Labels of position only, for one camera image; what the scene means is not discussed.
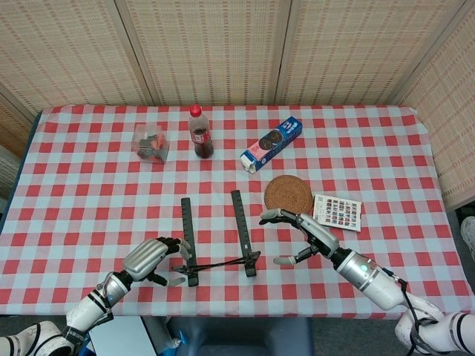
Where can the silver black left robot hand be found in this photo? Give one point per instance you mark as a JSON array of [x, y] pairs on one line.
[[144, 257]]

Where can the black folding stand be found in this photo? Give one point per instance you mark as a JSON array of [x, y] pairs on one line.
[[241, 222]]

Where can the bamboo folding screen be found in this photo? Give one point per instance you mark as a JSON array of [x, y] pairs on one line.
[[222, 48]]

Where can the small white blue fitting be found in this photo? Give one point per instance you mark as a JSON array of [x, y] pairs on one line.
[[177, 341]]

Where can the flat box with picture grid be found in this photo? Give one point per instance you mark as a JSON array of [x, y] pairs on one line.
[[341, 213]]

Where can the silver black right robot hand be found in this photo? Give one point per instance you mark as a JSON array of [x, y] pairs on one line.
[[319, 235]]

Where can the round woven rattan coaster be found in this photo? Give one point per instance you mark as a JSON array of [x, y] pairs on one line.
[[288, 193]]

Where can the cola bottle with red cap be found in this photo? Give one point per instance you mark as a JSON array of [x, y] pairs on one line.
[[202, 144]]

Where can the red white checked tablecloth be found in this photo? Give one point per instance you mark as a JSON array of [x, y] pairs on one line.
[[92, 178]]

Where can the white flat panel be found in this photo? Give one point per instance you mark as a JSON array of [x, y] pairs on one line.
[[122, 337]]

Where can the clear bag of snacks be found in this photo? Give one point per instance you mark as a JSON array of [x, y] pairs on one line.
[[150, 146]]

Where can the white shoe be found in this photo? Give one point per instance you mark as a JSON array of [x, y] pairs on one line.
[[469, 233]]

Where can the blue cookie box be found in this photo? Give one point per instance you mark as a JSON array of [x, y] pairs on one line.
[[271, 142]]

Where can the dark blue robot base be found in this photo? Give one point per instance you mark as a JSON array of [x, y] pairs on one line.
[[241, 337]]

